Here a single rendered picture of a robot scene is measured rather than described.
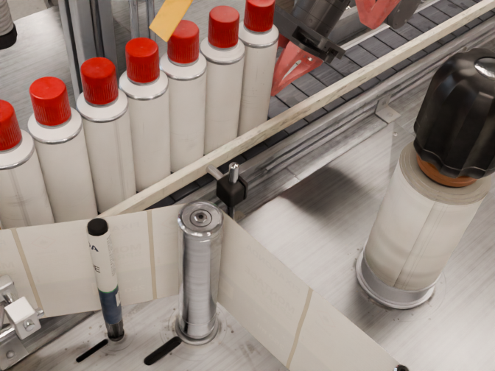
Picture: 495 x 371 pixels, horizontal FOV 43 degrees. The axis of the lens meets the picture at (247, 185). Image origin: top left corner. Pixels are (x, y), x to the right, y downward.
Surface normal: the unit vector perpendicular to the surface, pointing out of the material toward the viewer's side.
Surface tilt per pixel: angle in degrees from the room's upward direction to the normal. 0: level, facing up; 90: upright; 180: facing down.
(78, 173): 90
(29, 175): 90
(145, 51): 2
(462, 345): 0
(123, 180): 90
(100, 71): 2
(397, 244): 90
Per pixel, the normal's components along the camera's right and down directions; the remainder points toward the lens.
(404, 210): -0.79, 0.38
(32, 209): 0.70, 0.58
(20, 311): 0.08, -0.65
